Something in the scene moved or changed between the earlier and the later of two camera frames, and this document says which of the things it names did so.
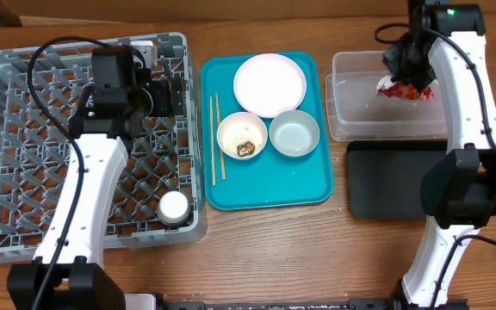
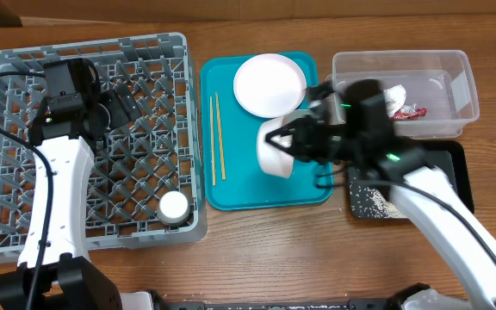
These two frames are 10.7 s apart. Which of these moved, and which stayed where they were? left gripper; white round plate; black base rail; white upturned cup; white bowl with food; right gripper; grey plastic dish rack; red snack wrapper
Moved: white bowl with food; red snack wrapper; right gripper; left gripper
Stayed: grey plastic dish rack; white round plate; black base rail; white upturned cup
